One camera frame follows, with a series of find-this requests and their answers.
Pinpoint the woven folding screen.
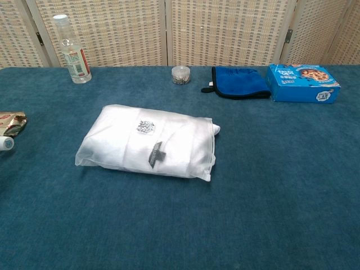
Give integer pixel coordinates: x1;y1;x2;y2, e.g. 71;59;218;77
0;0;360;68

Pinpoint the blue cloth with black trim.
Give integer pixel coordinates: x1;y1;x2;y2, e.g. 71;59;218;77
201;66;272;100

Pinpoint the clear red-label water bottle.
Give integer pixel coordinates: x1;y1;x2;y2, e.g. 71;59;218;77
53;14;93;84

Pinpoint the small clear round jar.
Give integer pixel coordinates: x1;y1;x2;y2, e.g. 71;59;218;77
171;66;191;85

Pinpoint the blue table cover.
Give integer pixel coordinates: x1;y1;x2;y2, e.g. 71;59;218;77
0;65;360;270

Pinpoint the frosted plastic zip bag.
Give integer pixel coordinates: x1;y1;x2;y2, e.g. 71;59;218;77
75;104;221;182

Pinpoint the white garment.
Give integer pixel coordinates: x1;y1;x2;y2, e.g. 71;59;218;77
84;108;221;178

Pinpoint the gold snack wrapper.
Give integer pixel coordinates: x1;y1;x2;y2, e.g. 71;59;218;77
0;111;28;138

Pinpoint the blue cookie box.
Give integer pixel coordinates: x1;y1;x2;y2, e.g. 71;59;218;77
265;64;342;104

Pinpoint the orange drink bottle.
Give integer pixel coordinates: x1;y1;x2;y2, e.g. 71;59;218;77
0;136;15;152

